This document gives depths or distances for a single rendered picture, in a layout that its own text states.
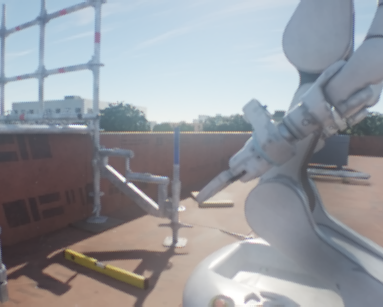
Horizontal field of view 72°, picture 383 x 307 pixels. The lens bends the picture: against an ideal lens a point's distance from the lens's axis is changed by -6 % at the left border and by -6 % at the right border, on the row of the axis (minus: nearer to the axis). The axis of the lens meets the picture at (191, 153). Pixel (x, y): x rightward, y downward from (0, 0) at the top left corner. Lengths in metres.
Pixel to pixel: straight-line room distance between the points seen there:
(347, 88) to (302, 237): 0.36
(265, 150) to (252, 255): 0.56
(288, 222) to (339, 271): 0.15
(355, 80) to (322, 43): 0.21
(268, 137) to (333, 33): 0.30
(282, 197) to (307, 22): 0.41
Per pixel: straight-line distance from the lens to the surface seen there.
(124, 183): 2.07
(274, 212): 0.71
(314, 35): 0.71
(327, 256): 0.72
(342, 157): 6.35
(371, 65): 0.51
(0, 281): 1.18
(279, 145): 0.53
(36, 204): 2.14
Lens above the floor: 0.75
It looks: 5 degrees down
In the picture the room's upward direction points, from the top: 1 degrees clockwise
